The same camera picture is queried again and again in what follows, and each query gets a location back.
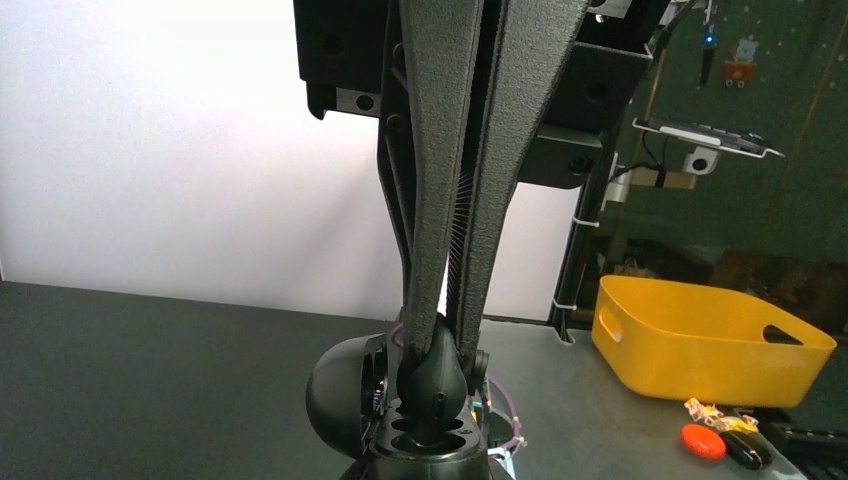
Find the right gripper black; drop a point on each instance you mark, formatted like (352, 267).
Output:
(341, 50)

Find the yellow plastic bin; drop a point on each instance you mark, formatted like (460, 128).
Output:
(677, 341)

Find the crumpled candy wrapper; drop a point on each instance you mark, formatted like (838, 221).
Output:
(712, 417)

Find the orange oval object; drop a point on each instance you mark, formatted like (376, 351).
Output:
(702, 442)

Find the black oval object on bench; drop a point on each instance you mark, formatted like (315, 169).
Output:
(746, 450)

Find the black frame post right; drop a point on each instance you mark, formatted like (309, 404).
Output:
(584, 221)

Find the grey metal shelf bracket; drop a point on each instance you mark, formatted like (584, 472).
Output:
(709, 142)

